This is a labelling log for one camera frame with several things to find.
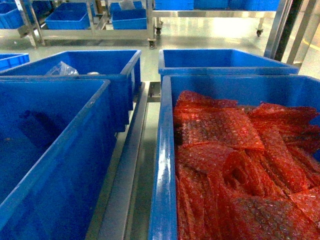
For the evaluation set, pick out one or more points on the blue bin with plastic bag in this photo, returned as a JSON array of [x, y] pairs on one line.
[[121, 67]]

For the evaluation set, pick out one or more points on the blue bin with red wrap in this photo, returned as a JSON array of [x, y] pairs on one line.
[[286, 90]]

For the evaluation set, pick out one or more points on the blue empty bin front left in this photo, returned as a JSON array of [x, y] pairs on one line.
[[56, 142]]

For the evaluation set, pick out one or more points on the clear plastic bag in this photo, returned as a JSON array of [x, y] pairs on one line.
[[62, 69]]

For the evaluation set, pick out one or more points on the stainless steel shelf rack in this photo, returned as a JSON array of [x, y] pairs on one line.
[[137, 199]]

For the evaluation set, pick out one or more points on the blue bin far left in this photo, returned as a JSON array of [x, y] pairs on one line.
[[11, 60]]

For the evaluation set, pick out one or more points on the blue bin rear right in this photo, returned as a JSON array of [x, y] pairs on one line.
[[219, 62]]

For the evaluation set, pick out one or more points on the red bubble wrap bags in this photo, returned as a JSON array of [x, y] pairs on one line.
[[245, 172]]

